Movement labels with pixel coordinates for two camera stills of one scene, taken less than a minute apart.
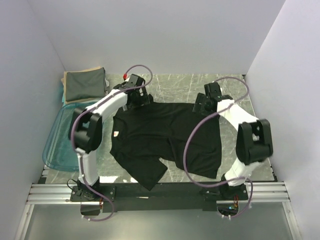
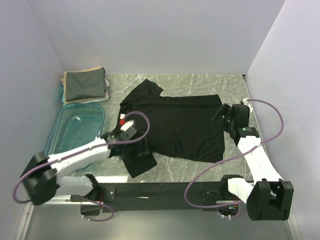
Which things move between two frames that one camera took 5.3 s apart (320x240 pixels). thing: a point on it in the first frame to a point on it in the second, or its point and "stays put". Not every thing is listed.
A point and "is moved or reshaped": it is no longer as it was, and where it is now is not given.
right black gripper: x=201 y=98 to x=222 y=111
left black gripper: x=143 y=100 to x=140 y=149
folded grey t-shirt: x=85 y=84 stays put
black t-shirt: x=143 y=133 is moved or reshaped
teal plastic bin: x=58 y=153 stays put
